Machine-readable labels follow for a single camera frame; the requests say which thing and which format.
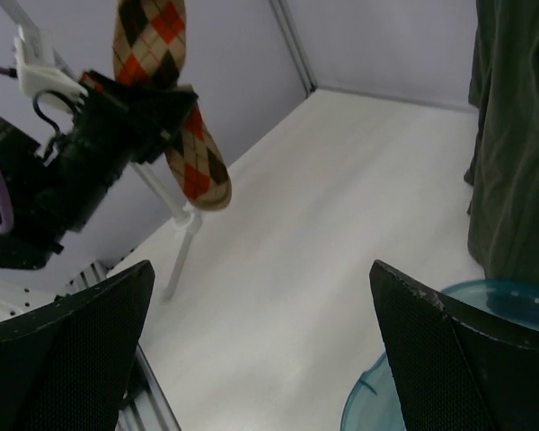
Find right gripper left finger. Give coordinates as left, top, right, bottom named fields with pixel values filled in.
left=0, top=259, right=156, bottom=431

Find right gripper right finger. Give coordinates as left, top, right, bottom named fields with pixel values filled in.
left=369, top=260, right=539, bottom=430

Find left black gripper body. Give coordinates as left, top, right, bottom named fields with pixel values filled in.
left=49, top=71, right=169, bottom=180

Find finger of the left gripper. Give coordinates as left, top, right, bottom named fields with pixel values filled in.
left=116, top=84, right=198, bottom=164

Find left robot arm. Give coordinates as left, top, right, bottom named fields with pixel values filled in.
left=0, top=70, right=198, bottom=270

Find teal plastic basin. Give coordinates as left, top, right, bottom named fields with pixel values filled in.
left=340, top=281, right=539, bottom=430

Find olive green shorts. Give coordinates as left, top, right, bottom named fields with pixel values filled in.
left=464, top=0, right=539, bottom=287

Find aluminium mounting rail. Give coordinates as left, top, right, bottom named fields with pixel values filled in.
left=0, top=258, right=183, bottom=431

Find silver clothes rail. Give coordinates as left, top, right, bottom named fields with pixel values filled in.
left=0, top=0, right=206, bottom=303

